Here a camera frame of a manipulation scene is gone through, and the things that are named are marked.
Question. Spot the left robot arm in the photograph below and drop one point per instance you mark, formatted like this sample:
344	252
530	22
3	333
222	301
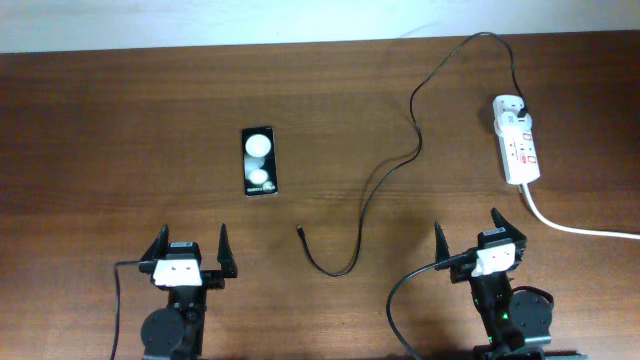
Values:
176	330

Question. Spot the black smartphone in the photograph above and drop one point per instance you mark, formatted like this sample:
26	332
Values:
259	161

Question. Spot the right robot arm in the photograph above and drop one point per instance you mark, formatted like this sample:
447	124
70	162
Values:
516	319

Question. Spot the white power strip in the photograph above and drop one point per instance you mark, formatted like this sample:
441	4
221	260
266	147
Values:
519	158

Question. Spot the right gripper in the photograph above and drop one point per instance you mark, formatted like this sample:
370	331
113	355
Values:
519	242

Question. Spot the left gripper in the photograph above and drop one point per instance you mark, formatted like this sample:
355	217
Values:
215	278

